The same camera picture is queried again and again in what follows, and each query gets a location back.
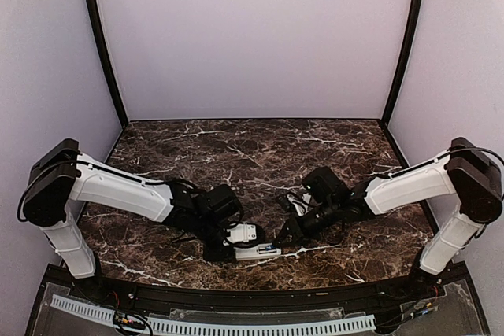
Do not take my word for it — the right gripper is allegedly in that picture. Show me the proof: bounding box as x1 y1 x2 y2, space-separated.
273 198 341 247

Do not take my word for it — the white remote control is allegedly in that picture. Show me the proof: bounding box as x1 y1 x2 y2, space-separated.
235 244 282 261

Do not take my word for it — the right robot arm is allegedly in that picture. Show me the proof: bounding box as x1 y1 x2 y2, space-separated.
273 137 503 300

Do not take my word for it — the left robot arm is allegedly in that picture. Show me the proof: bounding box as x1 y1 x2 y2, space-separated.
17 138 256 301

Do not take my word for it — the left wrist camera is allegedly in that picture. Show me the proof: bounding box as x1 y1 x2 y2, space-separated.
223 223 265 249

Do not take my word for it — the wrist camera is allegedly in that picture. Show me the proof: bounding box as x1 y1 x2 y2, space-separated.
276 192 315 216
223 223 265 249

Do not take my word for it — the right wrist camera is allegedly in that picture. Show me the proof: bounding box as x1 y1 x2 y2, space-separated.
276 192 315 216

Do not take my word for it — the black front rail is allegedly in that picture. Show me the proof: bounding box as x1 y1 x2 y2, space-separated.
96 279 417 313

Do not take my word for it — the white slotted cable duct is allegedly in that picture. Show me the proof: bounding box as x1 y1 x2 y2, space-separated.
50 294 376 335

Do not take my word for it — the right black frame post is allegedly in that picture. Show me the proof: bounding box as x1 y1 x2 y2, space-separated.
380 0 429 128

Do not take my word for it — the black frame post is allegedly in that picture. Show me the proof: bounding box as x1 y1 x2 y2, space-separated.
380 0 429 128
78 0 129 127

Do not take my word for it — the left black frame post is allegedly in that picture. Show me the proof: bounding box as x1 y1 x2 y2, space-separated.
78 0 129 127

